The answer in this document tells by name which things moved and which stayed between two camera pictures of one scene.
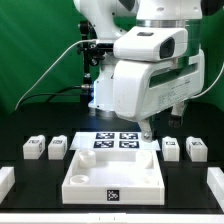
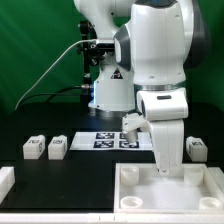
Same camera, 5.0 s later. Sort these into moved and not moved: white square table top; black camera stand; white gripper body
Moved: white gripper body; white square table top
Not moved: black camera stand
